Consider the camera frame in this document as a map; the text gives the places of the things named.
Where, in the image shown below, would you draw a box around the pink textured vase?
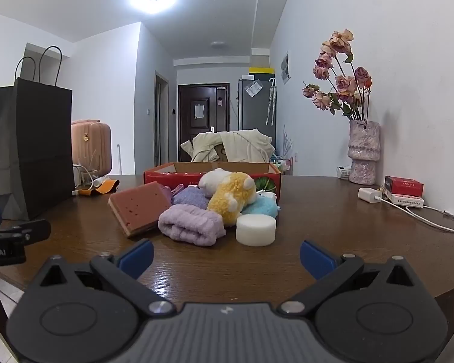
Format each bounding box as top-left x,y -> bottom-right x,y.
347,120 -> 381,186

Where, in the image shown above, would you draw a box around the small cart with bottles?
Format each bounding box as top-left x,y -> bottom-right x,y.
270,153 -> 292,176

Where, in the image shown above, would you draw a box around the white power adapter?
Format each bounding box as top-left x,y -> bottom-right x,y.
358,187 -> 383,202

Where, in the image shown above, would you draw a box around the dark brown door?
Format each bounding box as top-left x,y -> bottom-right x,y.
177,82 -> 231,161

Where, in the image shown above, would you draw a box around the lavender fluffy towel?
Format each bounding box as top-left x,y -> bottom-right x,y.
158,204 -> 227,247

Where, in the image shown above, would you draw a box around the white flat box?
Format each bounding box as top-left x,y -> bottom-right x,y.
386,191 -> 425,208

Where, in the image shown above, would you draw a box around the clear glass vase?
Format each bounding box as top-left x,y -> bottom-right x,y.
81,150 -> 104,183

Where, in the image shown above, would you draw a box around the white round sponge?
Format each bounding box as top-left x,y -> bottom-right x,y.
235,214 -> 277,247

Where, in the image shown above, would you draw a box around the side door frame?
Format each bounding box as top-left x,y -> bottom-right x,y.
154,70 -> 171,167

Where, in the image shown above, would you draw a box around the white folded umbrella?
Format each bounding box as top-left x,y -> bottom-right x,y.
265,77 -> 277,125

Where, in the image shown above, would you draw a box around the red flat box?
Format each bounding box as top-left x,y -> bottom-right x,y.
384,176 -> 424,196

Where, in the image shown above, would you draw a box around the thin white charging cable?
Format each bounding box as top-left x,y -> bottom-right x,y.
73,163 -> 110,191

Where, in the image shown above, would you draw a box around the pink suitcase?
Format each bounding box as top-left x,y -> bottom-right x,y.
71,119 -> 112,176

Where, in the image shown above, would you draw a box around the black paper bag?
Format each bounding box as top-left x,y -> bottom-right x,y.
0,45 -> 75,221

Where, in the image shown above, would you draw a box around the bright ceiling light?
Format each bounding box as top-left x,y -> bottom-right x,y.
129,0 -> 176,16

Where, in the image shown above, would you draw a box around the yellow and white plush toy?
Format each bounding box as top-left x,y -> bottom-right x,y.
199,168 -> 257,227

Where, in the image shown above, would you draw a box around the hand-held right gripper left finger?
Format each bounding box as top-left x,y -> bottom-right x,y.
40,239 -> 176,316

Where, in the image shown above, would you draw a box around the purple knit cloth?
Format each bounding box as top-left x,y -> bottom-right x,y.
172,187 -> 211,211

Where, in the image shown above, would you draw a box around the wall poster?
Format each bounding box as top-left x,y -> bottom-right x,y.
281,51 -> 291,85

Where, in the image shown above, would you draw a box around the beige jacket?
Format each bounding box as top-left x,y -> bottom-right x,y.
180,129 -> 276,164

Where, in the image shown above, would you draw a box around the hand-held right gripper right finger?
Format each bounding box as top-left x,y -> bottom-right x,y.
278,240 -> 417,316

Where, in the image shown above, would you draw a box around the light blue fluffy cloth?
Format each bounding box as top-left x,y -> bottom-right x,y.
242,197 -> 280,219

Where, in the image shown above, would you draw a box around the white adapter cable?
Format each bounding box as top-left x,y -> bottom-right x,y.
378,195 -> 454,233

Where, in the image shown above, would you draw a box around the dried pink roses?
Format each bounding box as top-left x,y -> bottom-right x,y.
302,28 -> 373,122

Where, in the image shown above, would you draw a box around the grey refrigerator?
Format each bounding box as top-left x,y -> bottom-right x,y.
238,77 -> 277,139

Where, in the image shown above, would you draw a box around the red cardboard box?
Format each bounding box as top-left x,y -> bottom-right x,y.
143,162 -> 283,198

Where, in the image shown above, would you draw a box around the orange cloth pouch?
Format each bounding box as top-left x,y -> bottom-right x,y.
77,179 -> 120,197

